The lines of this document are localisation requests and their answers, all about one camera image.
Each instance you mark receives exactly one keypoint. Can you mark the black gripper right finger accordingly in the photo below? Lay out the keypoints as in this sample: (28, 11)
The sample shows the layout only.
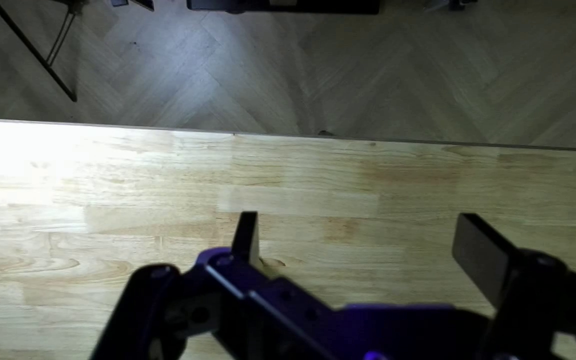
(485, 256)

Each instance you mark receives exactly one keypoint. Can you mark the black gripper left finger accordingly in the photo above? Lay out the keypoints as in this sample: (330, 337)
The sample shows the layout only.
(246, 235)

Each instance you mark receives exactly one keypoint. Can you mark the long black base bar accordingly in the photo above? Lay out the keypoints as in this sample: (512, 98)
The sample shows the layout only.
(281, 5)

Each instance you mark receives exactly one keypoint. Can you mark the black tripod leg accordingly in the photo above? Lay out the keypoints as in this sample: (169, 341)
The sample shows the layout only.
(33, 51)

